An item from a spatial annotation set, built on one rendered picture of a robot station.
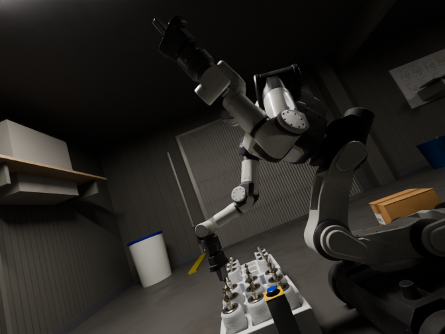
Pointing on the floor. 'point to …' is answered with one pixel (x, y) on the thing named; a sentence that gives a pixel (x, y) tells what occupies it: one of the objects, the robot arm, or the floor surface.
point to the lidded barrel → (150, 258)
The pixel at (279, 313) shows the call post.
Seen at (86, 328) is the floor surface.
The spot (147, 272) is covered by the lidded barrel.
